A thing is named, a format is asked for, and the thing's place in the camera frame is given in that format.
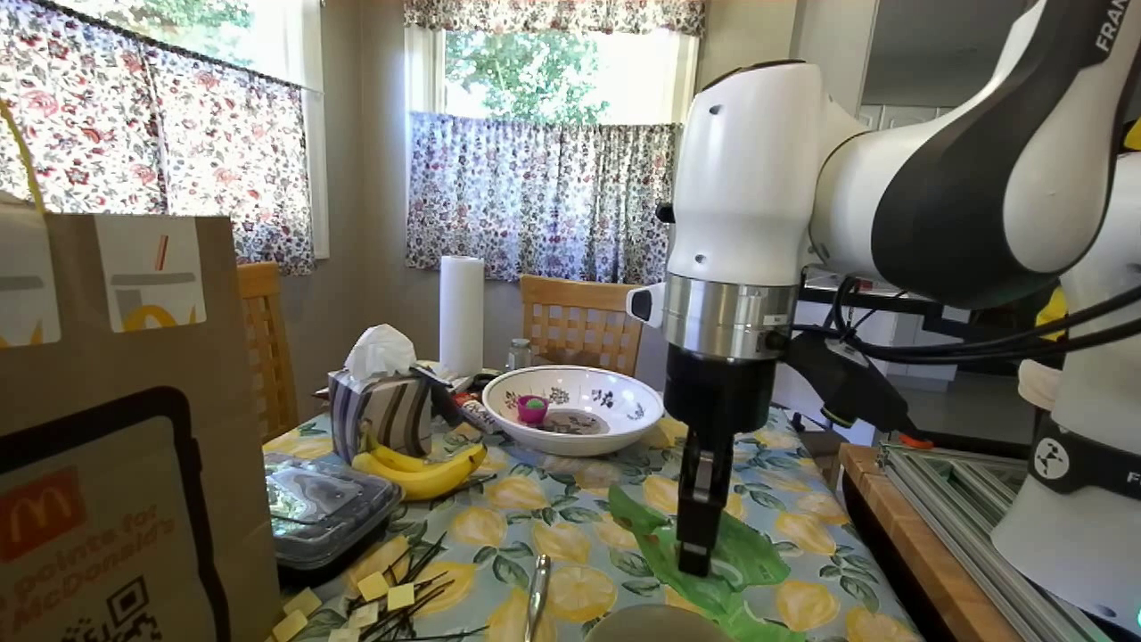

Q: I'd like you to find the wide floral curtain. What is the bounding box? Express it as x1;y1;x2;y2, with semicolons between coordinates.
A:
0;0;319;270

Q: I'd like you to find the floral curtain valance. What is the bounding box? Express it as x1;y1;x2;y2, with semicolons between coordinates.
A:
398;0;709;39

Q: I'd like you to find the small pink item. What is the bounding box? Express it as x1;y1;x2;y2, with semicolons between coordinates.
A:
515;393;553;433

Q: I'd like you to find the wooden board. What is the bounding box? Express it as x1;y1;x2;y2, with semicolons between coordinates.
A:
837;443;999;642

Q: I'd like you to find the large yellow banana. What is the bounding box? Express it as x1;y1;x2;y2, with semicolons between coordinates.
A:
351;438;492;506

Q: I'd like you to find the black red marker pen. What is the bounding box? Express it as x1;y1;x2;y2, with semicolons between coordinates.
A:
450;393;518;451

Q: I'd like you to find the black plastic food container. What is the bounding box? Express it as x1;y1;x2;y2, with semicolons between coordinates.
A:
262;456;406;577

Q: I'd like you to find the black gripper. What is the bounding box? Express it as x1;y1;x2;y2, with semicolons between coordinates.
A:
659;342;782;581

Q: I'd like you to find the striped tissue box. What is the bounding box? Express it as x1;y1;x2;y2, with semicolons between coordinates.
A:
328;369;446;465

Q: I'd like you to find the white floral bowl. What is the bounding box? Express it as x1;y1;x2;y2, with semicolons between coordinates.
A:
478;361;668;459

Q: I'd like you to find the floral cafe curtain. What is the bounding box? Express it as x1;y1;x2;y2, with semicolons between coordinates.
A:
403;108;690;288

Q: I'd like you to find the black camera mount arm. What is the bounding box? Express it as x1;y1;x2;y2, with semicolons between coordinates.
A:
795;278;970;331

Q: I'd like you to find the white tissue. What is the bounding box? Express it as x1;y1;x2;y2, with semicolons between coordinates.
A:
340;322;421;385

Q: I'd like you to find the metal spoon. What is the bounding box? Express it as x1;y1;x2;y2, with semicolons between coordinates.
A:
522;555;558;642

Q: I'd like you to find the aluminium rail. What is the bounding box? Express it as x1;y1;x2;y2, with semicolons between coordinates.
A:
886;443;1115;642

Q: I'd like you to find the wooden chair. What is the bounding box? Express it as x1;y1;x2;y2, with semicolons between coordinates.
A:
518;275;652;379
232;262;302;443

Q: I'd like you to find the white framed window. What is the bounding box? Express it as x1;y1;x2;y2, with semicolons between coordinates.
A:
403;21;705;128

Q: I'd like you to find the brown McDonald's paper bag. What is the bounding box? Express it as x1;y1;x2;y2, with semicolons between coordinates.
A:
0;102;286;642

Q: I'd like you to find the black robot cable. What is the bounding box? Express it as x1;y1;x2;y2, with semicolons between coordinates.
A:
768;278;1141;438

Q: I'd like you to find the lemon print tablecloth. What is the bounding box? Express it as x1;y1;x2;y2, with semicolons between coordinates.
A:
262;390;927;642

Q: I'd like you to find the black thin wire object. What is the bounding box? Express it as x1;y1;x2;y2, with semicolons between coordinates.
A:
353;533;465;642

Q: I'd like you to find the white paper towel roll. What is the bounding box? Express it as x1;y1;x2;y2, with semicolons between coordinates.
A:
436;253;489;381

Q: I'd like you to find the small grey packet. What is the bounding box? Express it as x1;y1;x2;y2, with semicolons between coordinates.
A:
545;407;611;438

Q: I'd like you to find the small yellow banana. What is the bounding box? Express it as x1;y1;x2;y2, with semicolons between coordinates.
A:
366;443;440;478

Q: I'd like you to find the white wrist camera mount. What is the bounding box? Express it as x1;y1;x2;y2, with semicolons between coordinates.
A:
623;278;673;330

